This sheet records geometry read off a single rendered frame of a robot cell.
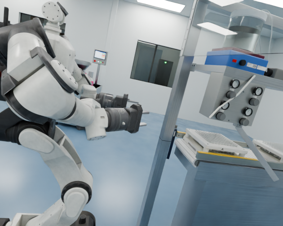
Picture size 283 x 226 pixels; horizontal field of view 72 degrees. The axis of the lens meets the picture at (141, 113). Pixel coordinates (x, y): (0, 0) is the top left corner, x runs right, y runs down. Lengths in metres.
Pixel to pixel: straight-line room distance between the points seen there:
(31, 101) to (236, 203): 1.18
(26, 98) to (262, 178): 1.15
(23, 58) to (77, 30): 5.79
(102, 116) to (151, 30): 5.44
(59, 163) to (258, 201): 1.11
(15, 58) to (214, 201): 1.11
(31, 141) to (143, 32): 5.34
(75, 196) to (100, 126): 0.46
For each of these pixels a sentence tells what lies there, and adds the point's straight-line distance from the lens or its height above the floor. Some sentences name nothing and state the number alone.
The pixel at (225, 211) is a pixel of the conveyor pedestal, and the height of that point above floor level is 0.57.
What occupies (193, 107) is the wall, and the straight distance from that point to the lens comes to 6.30.
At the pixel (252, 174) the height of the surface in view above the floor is 0.84.
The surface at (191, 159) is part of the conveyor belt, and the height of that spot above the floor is 0.86.
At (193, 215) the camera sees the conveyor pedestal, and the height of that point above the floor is 0.53.
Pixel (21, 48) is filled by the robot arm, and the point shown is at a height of 1.22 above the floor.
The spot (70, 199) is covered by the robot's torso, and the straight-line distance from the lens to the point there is 1.04.
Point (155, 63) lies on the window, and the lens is 6.05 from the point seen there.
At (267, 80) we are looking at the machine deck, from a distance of 1.02.
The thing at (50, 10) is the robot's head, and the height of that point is 1.37.
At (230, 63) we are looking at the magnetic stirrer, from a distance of 0.95.
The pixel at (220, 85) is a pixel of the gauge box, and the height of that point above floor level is 1.24.
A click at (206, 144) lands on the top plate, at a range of 1.01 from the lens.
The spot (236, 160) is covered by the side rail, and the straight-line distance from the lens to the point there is 1.11.
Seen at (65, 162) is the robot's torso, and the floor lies 0.75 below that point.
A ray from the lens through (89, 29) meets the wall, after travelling 6.17.
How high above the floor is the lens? 1.24
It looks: 13 degrees down
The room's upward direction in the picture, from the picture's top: 13 degrees clockwise
